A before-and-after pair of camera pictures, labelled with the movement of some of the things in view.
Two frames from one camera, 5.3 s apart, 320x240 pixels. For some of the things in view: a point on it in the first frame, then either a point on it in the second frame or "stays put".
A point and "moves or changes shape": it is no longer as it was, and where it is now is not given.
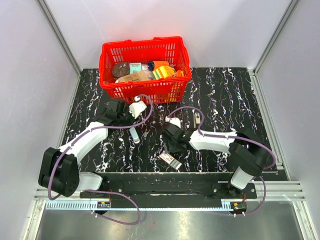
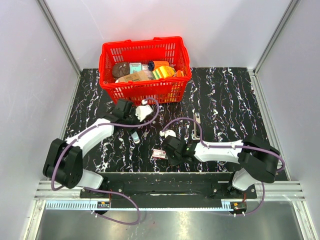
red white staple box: x=173 y=162 moves or changes shape
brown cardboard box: x=134 y=76 stays put
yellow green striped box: x=163 y=72 stays put
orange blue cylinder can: x=153 y=64 stays put
